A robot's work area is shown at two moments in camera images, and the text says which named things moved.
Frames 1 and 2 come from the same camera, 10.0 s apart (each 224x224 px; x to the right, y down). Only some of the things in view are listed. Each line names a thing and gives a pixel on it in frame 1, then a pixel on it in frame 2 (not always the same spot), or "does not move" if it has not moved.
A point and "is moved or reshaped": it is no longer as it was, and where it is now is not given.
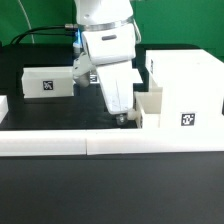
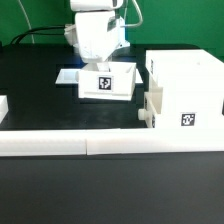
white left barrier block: [4, 107] does not move
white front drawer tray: [149, 107] is moved or reshaped
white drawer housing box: [192, 82] does not move
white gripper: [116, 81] → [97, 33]
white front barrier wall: [110, 141] does not move
